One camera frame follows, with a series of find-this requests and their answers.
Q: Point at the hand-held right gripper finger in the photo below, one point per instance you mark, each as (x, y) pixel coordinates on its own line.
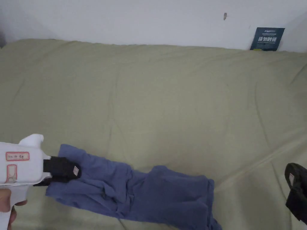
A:
(297, 191)

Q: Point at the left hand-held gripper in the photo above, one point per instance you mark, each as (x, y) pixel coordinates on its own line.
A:
(21, 172)

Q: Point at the dark blue garment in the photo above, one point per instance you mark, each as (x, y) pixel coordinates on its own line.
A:
(144, 191)

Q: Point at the person's left hand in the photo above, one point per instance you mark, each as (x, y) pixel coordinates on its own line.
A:
(4, 200)

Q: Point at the bed with pale green sheet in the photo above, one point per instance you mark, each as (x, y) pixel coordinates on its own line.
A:
(153, 100)

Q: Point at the dark blue printed card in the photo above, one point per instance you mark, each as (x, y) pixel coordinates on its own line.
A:
(266, 39)

